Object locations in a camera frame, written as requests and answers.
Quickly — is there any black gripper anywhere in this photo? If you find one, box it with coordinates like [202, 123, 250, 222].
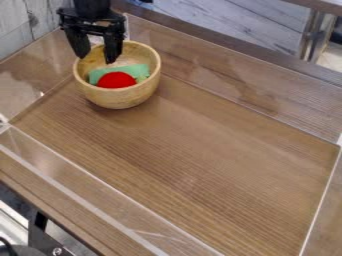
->
[56, 0, 126, 64]

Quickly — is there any red round fruit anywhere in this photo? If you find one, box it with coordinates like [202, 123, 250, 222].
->
[96, 72, 136, 89]

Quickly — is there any black cable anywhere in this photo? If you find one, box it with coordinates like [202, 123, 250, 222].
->
[0, 234, 19, 256]

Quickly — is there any black table leg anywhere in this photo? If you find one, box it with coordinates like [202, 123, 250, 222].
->
[27, 209, 75, 256]

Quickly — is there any wooden bowl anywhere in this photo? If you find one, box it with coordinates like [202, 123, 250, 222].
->
[74, 41, 162, 109]

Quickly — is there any clear acrylic tray wall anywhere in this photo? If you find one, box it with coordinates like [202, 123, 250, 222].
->
[0, 122, 223, 256]

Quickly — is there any metal table leg background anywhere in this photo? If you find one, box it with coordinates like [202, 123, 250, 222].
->
[298, 9, 337, 63]

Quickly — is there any green sponge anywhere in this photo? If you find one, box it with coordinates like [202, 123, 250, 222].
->
[88, 64, 150, 85]

